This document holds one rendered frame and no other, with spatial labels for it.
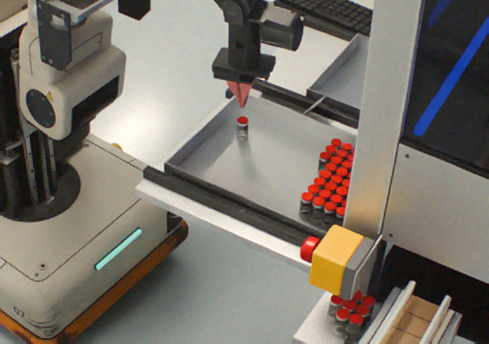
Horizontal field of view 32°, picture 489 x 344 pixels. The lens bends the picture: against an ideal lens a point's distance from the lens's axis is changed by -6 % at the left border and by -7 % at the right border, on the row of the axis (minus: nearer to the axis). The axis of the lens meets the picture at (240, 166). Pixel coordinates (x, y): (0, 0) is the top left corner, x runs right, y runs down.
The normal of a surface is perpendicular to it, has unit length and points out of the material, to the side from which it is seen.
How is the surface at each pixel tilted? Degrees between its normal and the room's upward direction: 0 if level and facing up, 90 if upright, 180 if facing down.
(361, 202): 90
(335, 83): 0
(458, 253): 90
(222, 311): 0
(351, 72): 0
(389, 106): 90
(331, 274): 90
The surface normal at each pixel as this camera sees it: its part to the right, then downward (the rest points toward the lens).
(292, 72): 0.04, -0.76
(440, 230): -0.51, 0.55
